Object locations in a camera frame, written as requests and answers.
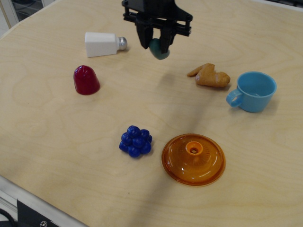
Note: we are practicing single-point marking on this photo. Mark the orange transparent pot lid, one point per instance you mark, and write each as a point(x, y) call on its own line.
point(193, 159)

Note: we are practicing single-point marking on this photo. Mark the toy fried chicken wing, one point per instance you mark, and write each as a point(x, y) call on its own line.
point(206, 75)

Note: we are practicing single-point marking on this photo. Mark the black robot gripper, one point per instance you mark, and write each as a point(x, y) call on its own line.
point(150, 14)

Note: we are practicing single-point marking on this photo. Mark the black bracket with screw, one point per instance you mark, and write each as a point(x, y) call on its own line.
point(32, 218)

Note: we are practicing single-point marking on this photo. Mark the blue toy grape bunch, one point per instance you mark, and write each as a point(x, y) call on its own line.
point(136, 142)

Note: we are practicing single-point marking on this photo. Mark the aluminium table frame rail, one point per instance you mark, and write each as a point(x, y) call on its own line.
point(10, 193)

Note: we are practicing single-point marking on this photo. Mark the green toy cucumber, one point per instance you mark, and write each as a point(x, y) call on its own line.
point(155, 49)

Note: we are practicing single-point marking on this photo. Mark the light blue plastic cup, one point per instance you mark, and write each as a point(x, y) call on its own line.
point(253, 93)

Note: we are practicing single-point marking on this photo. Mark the dark red plastic dome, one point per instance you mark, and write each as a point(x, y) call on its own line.
point(85, 80)

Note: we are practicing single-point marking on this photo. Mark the white salt shaker silver cap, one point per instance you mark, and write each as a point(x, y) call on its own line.
point(102, 44)

